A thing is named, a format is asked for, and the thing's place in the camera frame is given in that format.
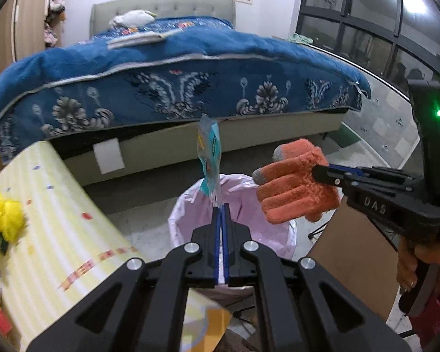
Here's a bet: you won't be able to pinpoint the bed with blue blanket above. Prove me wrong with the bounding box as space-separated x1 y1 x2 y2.
0 16 373 164

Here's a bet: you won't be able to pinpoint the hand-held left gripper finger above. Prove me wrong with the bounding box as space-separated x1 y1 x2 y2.
224 204 412 352
27 205 225 352

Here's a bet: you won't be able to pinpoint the wooden wardrobe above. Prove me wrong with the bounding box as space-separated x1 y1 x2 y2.
0 0 66 77

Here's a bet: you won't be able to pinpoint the yellow plush toy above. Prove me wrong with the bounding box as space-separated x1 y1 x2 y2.
0 189 28 261

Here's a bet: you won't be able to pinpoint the blue snack wrapper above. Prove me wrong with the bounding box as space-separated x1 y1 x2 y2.
197 114 223 207

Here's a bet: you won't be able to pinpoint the white paper sheet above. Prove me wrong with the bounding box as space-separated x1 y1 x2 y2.
93 139 125 174

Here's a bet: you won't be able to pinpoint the bin with pink bag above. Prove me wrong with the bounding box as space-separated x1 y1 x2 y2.
168 173 297 287

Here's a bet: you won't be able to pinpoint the brown cardboard box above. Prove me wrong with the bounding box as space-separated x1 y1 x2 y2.
308 205 404 324

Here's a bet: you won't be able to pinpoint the dark glass window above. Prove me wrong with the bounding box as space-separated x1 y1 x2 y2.
295 0 440 98

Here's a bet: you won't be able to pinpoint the white pillow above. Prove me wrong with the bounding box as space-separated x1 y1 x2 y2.
108 9 158 29

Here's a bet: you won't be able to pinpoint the pink hanging clothes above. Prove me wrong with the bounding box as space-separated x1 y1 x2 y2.
43 0 67 48

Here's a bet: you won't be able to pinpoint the green board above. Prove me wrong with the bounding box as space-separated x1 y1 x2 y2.
339 123 362 151

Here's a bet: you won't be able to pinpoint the light green cloth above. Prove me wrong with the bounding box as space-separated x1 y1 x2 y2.
288 33 315 45

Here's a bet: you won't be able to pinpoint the yellow glossy packet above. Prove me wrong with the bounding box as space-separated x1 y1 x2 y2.
181 288 232 352

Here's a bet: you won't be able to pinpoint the yellow striped tablecloth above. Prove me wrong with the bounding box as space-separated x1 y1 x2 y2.
0 141 147 351

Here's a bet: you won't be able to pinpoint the orange knit glove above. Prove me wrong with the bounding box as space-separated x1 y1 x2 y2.
252 138 341 225

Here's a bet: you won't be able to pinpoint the person's right hand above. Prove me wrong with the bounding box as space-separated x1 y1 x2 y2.
396 240 440 295

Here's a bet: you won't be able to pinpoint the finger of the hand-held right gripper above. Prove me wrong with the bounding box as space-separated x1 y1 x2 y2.
328 165 415 185
312 164 347 188

